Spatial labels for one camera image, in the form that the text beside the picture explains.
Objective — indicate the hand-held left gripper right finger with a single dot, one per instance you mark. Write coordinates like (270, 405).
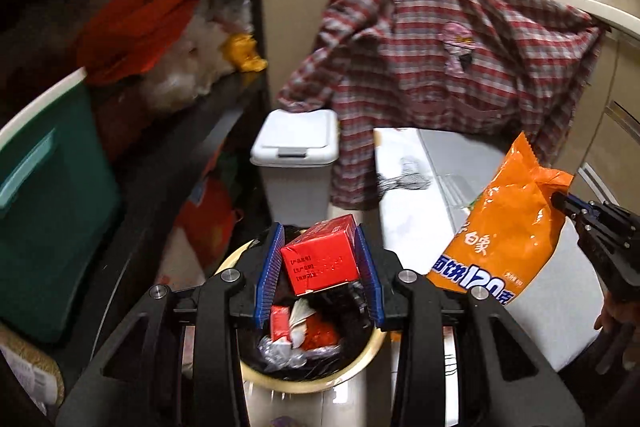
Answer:
(370, 277)

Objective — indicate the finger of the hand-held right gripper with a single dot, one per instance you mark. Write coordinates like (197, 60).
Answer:
(580, 222)
(575, 200)

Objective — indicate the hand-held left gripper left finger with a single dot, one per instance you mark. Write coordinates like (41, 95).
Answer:
(267, 277)

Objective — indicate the red cardboard box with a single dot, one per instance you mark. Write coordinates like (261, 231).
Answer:
(320, 257)

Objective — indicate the red snack wrapper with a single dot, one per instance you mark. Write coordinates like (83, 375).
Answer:
(322, 332)

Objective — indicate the orange snack packet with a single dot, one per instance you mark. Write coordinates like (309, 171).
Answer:
(505, 227)

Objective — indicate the round cream trash can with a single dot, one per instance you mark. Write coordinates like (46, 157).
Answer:
(300, 384)

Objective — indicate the person's right hand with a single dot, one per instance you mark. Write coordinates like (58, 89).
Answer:
(610, 322)

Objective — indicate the black bin liner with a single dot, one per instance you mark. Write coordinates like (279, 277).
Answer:
(345, 307)

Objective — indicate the small red white carton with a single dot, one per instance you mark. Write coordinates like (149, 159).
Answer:
(281, 323)

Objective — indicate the white tissue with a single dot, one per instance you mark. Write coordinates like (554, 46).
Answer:
(299, 322)

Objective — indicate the beige cabinet drawers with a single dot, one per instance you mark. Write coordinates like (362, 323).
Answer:
(620, 132)

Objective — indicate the orange printed bag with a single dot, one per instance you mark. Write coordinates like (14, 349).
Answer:
(205, 217)

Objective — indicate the white lidded bin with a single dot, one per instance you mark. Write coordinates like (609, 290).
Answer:
(295, 132)

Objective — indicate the black shelf rack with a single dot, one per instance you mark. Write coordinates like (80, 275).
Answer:
(150, 167)

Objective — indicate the red plaid shirt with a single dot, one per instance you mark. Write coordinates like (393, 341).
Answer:
(440, 67)

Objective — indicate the translucent white plastic bags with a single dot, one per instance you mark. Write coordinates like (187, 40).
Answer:
(185, 77)

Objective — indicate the green storage bin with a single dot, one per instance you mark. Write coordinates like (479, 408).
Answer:
(55, 217)

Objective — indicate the yellow plastic bag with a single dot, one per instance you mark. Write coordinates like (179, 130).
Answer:
(242, 52)

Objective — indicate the brown cardboard box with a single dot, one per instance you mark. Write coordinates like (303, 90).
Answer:
(30, 372)

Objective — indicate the red plastic bag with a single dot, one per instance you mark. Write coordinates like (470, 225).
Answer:
(135, 37)

